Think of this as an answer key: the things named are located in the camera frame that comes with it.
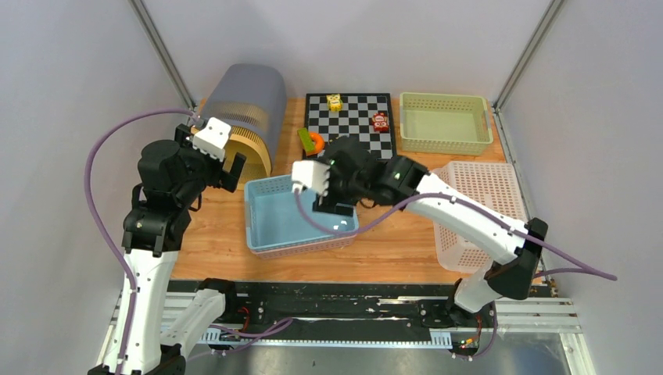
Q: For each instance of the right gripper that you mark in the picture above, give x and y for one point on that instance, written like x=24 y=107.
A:
x=335 y=205

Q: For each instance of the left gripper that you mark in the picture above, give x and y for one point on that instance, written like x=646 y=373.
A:
x=228 y=179

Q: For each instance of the light blue plastic basket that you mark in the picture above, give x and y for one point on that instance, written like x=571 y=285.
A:
x=272 y=219

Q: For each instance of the large white plastic basket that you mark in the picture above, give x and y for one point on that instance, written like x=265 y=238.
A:
x=494 y=187

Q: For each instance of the pink plastic basket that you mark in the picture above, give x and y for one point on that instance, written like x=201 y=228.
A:
x=316 y=246

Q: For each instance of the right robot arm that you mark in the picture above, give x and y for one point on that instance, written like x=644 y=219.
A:
x=404 y=184

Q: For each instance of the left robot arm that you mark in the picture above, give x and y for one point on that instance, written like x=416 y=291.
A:
x=174 y=174

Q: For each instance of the orange arch toy block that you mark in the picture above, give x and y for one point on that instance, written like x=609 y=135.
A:
x=313 y=144

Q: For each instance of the grey and yellow laundry bin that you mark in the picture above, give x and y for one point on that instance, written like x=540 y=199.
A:
x=252 y=99

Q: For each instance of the black and white chessboard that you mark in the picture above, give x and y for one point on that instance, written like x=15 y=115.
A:
x=353 y=120

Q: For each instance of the red owl toy block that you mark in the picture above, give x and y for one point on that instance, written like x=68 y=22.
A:
x=380 y=122

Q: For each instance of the yellow owl toy block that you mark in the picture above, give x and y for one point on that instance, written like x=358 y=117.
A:
x=334 y=102

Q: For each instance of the green plastic basket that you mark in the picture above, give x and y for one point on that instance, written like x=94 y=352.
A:
x=446 y=124

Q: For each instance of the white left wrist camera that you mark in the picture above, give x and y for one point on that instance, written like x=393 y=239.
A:
x=212 y=138

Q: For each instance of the black metal base rail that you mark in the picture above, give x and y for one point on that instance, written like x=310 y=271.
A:
x=347 y=312

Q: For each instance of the left aluminium frame post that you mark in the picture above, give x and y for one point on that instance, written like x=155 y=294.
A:
x=151 y=31

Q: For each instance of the aluminium frame post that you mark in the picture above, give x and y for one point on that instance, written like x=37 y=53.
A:
x=151 y=31
x=545 y=23

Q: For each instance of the right aluminium frame post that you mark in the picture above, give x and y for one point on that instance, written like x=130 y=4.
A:
x=545 y=23

